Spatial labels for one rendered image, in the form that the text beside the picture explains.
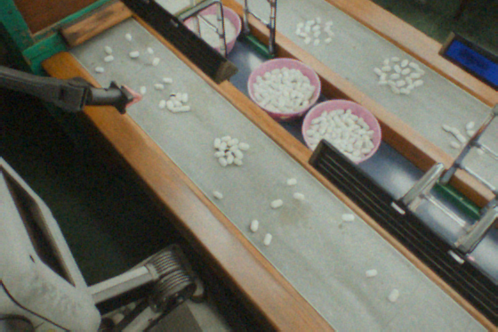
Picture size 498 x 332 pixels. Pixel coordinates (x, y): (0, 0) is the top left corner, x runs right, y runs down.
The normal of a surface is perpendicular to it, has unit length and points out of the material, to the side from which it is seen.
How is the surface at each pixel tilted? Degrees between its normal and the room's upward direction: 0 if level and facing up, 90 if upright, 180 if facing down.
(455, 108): 0
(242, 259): 0
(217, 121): 0
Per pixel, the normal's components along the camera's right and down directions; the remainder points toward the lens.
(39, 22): 0.67, 0.62
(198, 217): -0.02, -0.54
